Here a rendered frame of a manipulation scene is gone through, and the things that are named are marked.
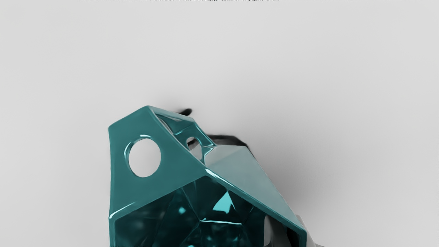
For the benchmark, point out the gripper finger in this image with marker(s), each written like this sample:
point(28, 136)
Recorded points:
point(310, 236)

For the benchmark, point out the teal faceted mug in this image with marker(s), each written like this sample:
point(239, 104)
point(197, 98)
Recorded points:
point(171, 178)

